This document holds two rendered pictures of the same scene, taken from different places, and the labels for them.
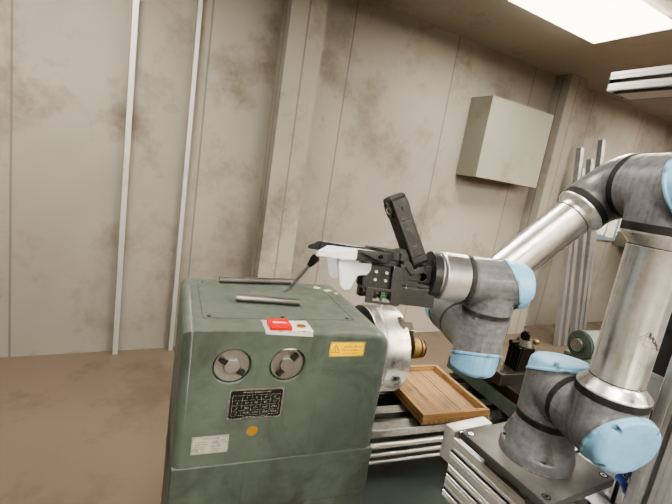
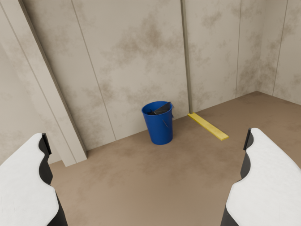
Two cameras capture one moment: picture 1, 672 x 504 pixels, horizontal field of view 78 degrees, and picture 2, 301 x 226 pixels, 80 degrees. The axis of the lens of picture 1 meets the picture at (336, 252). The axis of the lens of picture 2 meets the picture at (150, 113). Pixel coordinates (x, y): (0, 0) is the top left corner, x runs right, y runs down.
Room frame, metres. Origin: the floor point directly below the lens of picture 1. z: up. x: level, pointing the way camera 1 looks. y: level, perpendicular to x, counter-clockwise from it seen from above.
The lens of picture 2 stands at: (0.64, -0.07, 1.65)
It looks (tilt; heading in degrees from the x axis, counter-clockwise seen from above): 28 degrees down; 103
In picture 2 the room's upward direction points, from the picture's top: 11 degrees counter-clockwise
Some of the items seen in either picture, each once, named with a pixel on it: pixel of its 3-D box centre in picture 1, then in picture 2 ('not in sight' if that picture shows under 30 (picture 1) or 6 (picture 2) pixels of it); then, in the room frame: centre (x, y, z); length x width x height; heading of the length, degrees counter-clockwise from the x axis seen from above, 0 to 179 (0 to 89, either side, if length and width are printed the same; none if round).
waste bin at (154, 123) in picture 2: not in sight; (160, 121); (0.23, 2.18, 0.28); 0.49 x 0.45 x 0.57; 32
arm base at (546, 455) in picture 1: (540, 433); not in sight; (0.82, -0.50, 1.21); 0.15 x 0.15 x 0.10
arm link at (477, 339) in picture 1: (474, 336); not in sight; (0.67, -0.25, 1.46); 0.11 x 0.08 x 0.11; 8
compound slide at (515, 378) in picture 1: (511, 373); not in sight; (1.61, -0.80, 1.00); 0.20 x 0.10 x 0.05; 112
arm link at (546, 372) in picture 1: (556, 386); not in sight; (0.81, -0.50, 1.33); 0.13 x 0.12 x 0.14; 8
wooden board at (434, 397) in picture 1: (429, 390); not in sight; (1.56, -0.47, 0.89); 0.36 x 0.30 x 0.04; 22
